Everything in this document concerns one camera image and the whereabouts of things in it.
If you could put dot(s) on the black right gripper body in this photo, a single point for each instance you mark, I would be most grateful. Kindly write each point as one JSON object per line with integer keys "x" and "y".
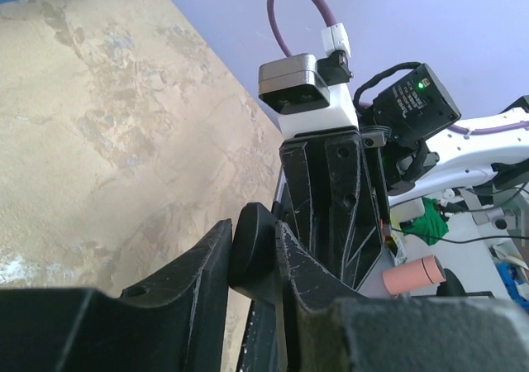
{"x": 343, "y": 161}

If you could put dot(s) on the black remote control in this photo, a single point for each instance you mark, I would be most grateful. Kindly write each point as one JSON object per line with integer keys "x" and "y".
{"x": 251, "y": 270}

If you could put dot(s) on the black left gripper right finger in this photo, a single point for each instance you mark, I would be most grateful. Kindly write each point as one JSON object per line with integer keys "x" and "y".
{"x": 323, "y": 325}

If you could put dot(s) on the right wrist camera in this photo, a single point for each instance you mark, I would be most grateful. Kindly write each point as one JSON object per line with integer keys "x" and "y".
{"x": 308, "y": 93}

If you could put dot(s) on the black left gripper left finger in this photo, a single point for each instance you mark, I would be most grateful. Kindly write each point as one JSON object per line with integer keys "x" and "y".
{"x": 173, "y": 320}

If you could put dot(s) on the pink cylinder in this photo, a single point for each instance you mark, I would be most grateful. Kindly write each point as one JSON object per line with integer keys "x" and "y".
{"x": 414, "y": 275}

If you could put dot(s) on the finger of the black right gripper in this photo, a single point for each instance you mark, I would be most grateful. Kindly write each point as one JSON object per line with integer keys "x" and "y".
{"x": 356, "y": 236}
{"x": 300, "y": 168}

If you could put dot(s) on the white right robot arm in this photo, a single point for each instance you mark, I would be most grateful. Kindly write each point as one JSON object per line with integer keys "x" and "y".
{"x": 425, "y": 146}

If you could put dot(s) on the green cloth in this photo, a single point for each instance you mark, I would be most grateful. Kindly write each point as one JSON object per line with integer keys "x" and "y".
{"x": 431, "y": 226}

